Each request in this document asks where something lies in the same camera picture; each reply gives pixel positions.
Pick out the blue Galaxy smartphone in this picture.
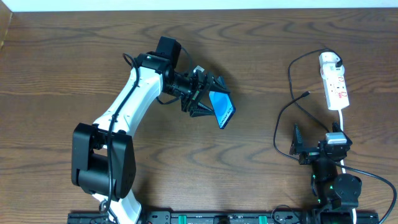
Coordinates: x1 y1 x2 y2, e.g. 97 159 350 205
209 91 236 129

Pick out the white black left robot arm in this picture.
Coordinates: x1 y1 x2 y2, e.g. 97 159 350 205
67 37 236 223

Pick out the white power strip cord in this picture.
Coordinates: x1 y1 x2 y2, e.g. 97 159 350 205
337 108 358 224

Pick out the black charger cable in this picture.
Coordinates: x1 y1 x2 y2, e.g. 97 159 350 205
272 48 344 162

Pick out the white power strip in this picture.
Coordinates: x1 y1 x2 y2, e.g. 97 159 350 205
321 71 349 111

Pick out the white USB charger plug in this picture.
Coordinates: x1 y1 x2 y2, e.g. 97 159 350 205
319 52 345 79

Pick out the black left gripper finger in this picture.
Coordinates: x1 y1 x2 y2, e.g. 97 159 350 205
189 102 215 118
206 72 230 93

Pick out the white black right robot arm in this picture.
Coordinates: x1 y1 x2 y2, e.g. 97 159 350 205
289 123 362 224

